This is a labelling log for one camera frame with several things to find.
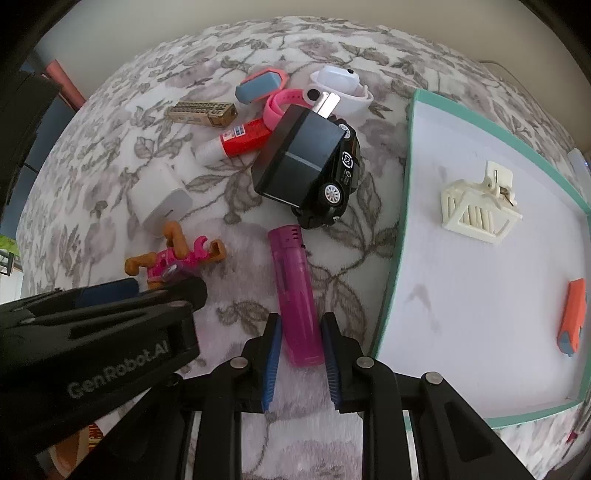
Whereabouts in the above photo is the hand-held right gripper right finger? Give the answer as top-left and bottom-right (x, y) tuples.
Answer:
(321, 311), (539, 480)

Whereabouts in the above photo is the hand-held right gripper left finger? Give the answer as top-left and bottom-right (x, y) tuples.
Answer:
(97, 313), (283, 480)

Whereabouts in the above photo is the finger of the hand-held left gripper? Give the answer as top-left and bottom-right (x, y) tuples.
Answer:
(0, 276), (208, 334)
(46, 279), (141, 309)

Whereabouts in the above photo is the pink lighter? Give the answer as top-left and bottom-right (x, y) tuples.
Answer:
(268, 224), (322, 367)

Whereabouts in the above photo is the teal-rimmed white tray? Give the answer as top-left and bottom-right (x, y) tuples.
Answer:
(372, 89), (591, 431)

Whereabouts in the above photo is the blue and coral toy block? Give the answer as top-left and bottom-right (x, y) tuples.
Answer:
(235, 68), (289, 104)
(557, 279), (587, 357)

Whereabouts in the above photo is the pink and brown toy figure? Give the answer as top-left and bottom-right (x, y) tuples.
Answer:
(124, 222), (228, 291)

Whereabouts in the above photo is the orange patterned packet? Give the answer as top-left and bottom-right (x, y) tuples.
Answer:
(51, 420), (108, 478)

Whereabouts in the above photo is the white charger plug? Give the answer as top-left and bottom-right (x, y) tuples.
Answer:
(127, 159), (194, 236)

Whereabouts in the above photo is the green object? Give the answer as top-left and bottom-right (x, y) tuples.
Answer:
(0, 233), (19, 278)

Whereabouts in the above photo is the floral fleece blanket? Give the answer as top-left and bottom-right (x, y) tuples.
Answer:
(16, 16), (591, 480)

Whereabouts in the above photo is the red glue tube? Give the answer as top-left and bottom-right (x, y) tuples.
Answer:
(198, 117), (273, 162)

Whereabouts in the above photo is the black power adapter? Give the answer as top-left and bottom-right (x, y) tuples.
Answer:
(250, 91), (347, 214)

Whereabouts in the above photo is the gold harmonica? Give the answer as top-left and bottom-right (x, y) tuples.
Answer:
(167, 102), (238, 127)

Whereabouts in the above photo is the black toy car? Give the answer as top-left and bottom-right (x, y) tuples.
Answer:
(291, 117), (363, 230)

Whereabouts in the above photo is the dark furniture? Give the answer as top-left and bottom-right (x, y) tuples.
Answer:
(0, 69), (63, 213)

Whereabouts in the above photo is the pink watch band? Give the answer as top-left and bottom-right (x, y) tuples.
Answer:
(263, 90), (319, 139)

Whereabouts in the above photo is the cream hair claw clip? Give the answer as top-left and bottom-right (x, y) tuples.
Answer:
(440, 161), (524, 246)

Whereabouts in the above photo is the dusty pink roll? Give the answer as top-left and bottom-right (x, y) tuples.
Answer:
(45, 60), (87, 112)

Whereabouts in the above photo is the thin white cable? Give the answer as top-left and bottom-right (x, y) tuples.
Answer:
(478, 58), (536, 93)

